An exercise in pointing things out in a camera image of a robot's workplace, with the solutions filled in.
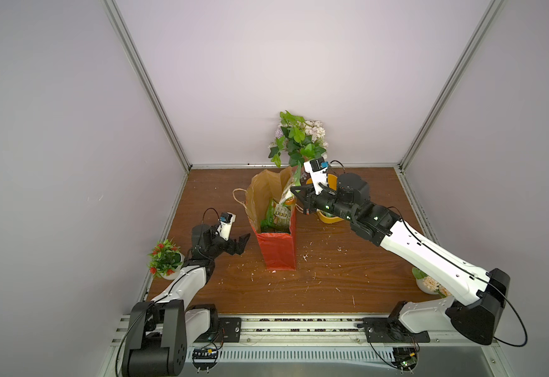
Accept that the green condiment packet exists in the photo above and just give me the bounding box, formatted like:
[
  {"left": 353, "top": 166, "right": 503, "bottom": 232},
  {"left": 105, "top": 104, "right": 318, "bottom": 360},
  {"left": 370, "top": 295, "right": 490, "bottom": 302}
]
[
  {"left": 275, "top": 166, "right": 302, "bottom": 232},
  {"left": 260, "top": 199, "right": 278, "bottom": 232}
]

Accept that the red paper bag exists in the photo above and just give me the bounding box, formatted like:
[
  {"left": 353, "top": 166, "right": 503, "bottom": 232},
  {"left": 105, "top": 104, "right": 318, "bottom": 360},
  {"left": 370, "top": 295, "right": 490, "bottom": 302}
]
[{"left": 233, "top": 167, "right": 296, "bottom": 271}]

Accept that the green condiment packet top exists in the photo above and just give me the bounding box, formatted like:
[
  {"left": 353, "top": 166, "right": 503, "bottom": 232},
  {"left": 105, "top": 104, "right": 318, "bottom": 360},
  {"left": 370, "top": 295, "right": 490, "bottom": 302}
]
[{"left": 260, "top": 199, "right": 278, "bottom": 232}]

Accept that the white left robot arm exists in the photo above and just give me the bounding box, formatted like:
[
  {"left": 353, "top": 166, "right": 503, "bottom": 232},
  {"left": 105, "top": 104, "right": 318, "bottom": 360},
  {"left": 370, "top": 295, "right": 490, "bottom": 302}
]
[{"left": 115, "top": 224, "right": 252, "bottom": 376}]

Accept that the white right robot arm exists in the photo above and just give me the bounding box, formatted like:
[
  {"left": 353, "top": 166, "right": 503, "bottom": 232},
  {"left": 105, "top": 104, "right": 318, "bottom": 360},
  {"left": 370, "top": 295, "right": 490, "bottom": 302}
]
[{"left": 290, "top": 173, "right": 511, "bottom": 346}]

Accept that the yellow plastic tray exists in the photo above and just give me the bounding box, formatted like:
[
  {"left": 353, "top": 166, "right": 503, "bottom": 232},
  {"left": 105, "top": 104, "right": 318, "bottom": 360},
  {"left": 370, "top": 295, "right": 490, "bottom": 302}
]
[{"left": 307, "top": 174, "right": 351, "bottom": 223}]

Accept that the small red flower plant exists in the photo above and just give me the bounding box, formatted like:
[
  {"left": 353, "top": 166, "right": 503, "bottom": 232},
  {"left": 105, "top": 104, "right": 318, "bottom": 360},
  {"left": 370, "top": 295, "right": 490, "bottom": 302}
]
[{"left": 148, "top": 239, "right": 185, "bottom": 280}]

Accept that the green ivy flower bouquet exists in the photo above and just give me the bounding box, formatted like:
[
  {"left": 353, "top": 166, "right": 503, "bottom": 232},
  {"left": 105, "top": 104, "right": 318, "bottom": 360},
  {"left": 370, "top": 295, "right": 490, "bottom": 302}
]
[{"left": 268, "top": 111, "right": 329, "bottom": 167}]

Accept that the left circuit board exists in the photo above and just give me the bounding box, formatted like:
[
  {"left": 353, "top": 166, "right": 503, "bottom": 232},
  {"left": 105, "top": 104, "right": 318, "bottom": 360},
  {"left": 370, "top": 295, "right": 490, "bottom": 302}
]
[{"left": 191, "top": 347, "right": 220, "bottom": 373}]

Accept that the circuit board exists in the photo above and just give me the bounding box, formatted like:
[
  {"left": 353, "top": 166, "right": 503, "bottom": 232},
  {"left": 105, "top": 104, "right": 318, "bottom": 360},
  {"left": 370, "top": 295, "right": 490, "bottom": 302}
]
[
  {"left": 392, "top": 347, "right": 418, "bottom": 373},
  {"left": 191, "top": 347, "right": 220, "bottom": 373}
]

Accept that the right circuit board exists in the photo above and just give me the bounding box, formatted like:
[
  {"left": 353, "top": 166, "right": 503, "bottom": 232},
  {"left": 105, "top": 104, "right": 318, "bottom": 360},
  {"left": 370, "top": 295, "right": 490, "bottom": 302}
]
[{"left": 392, "top": 347, "right": 418, "bottom": 373}]

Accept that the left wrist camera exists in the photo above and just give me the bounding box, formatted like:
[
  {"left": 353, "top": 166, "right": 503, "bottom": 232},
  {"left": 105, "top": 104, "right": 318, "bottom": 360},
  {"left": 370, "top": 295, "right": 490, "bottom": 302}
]
[{"left": 217, "top": 212, "right": 236, "bottom": 240}]

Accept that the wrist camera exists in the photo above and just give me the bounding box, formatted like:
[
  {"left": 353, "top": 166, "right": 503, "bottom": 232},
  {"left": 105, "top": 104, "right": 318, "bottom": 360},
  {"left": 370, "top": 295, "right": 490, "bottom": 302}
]
[
  {"left": 217, "top": 212, "right": 236, "bottom": 240},
  {"left": 304, "top": 157, "right": 329, "bottom": 195}
]

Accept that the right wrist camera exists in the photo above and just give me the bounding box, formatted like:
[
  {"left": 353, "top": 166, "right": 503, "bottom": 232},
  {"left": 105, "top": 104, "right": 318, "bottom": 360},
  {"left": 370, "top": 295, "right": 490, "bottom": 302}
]
[{"left": 304, "top": 157, "right": 329, "bottom": 195}]

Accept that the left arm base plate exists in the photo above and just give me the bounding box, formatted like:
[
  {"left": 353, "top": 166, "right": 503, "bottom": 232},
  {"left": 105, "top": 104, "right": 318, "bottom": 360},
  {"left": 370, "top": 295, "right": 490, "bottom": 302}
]
[{"left": 196, "top": 317, "right": 242, "bottom": 343}]

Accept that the aluminium rail frame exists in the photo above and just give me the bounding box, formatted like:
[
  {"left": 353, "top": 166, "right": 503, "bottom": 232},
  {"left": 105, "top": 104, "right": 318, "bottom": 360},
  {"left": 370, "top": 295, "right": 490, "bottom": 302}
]
[{"left": 99, "top": 313, "right": 516, "bottom": 377}]

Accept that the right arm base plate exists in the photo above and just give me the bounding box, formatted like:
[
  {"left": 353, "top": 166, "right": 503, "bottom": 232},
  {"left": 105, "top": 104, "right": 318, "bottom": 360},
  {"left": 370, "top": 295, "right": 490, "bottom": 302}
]
[{"left": 356, "top": 317, "right": 431, "bottom": 343}]

